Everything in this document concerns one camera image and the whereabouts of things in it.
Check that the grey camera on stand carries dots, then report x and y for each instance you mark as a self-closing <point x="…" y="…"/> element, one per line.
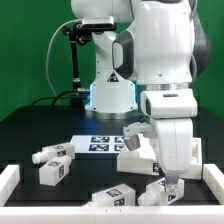
<point x="98" y="23"/>

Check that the white square tabletop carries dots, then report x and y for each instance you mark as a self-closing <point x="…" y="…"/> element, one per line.
<point x="143" y="160"/>

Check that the white U-shaped fence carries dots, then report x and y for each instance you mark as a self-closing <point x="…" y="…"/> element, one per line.
<point x="214" y="214"/>

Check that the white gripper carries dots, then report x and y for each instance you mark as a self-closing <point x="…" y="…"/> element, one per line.
<point x="170" y="114"/>

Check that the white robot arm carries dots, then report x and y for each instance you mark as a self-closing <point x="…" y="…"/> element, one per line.
<point x="162" y="50"/>

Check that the black camera stand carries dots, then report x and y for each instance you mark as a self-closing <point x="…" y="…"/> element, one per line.
<point x="77" y="37"/>

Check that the white marker tag sheet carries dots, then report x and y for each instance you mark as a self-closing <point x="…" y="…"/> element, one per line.
<point x="97" y="143"/>

